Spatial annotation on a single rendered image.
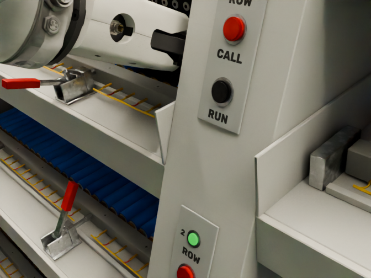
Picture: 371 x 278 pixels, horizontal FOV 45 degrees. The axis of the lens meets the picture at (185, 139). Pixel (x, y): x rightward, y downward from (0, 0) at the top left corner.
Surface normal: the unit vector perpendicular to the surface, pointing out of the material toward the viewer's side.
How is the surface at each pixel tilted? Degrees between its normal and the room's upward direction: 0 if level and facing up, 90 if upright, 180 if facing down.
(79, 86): 90
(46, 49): 123
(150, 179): 111
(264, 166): 90
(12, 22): 105
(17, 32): 118
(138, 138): 21
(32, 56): 137
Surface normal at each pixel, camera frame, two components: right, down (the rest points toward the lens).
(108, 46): 0.53, 0.53
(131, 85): -0.72, 0.43
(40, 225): -0.11, -0.84
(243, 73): -0.71, 0.10
